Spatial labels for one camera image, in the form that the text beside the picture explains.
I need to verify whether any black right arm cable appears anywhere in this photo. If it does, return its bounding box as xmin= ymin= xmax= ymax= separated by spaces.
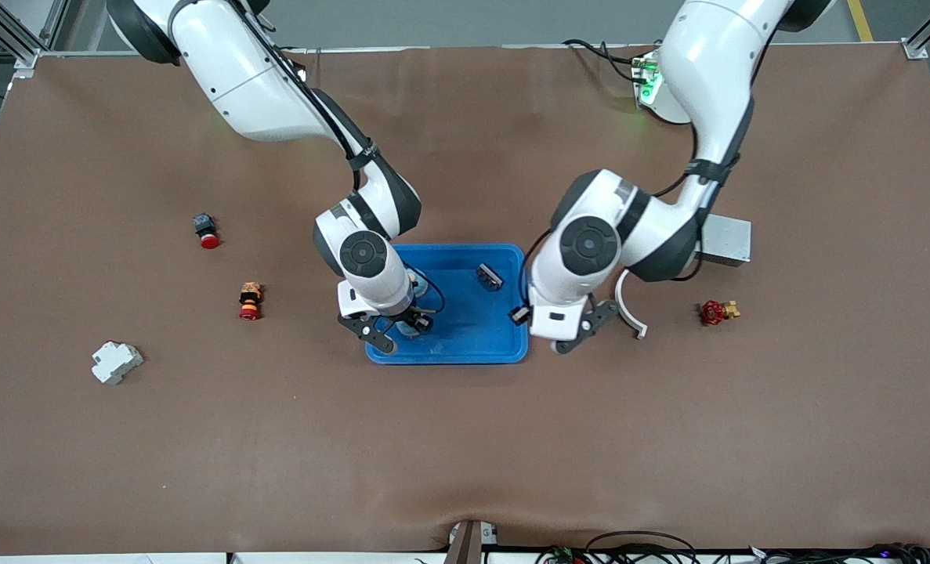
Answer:
xmin=230 ymin=0 xmax=447 ymax=316

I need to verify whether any silver metal box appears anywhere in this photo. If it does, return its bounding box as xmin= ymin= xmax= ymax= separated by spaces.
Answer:
xmin=700 ymin=213 xmax=753 ymax=268

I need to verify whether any black cable bundle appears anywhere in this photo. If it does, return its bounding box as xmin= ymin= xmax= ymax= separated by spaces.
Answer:
xmin=535 ymin=531 xmax=700 ymax=564
xmin=747 ymin=540 xmax=930 ymax=564

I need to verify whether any brass valve red handwheel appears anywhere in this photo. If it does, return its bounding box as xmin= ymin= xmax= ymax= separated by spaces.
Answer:
xmin=700 ymin=299 xmax=741 ymax=327

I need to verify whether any white circuit breaker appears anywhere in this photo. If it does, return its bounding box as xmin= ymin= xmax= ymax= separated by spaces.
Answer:
xmin=91 ymin=341 xmax=145 ymax=385

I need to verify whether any white curved pipe clamp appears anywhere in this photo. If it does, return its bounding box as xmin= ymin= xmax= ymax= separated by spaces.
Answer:
xmin=615 ymin=270 xmax=649 ymax=340

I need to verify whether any grey mount bracket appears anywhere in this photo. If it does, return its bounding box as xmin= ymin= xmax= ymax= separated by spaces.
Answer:
xmin=445 ymin=519 xmax=501 ymax=564

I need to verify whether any brown table mat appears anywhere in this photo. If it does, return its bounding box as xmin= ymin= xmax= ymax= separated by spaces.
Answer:
xmin=0 ymin=43 xmax=930 ymax=557

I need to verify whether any blue plastic tray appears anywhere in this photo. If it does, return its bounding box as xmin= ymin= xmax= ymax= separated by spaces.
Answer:
xmin=365 ymin=244 xmax=529 ymax=366

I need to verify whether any black base cable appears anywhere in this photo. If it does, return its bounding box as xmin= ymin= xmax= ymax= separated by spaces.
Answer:
xmin=563 ymin=38 xmax=653 ymax=83

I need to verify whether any red push button black body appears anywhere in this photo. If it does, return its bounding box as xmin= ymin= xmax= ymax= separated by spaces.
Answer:
xmin=192 ymin=213 xmax=223 ymax=250

